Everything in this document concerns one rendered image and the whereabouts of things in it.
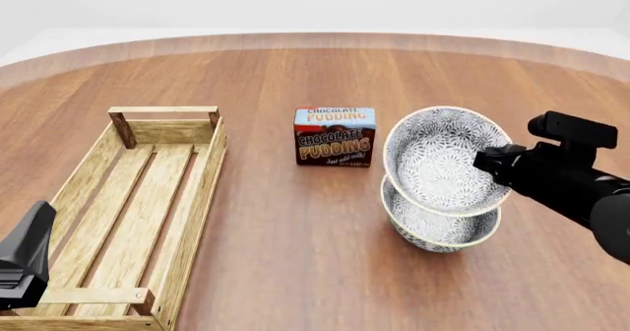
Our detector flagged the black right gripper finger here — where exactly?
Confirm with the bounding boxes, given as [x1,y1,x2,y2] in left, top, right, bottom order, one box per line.
[472,143,524,189]

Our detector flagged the wooden slat tray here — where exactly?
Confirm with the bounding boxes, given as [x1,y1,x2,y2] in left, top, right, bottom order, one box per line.
[0,105,229,331]

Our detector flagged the patterned black white bowl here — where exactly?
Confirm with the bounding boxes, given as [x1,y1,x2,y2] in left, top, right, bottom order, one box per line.
[379,172,503,254]
[382,105,516,216]

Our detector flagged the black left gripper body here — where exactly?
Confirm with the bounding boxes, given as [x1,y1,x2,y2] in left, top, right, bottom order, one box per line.
[0,259,51,310]

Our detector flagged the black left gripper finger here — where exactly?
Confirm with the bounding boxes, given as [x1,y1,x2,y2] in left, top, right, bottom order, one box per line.
[0,199,57,272]

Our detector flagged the chocolate pudding box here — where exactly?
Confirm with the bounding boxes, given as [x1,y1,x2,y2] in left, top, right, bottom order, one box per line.
[293,106,378,168]

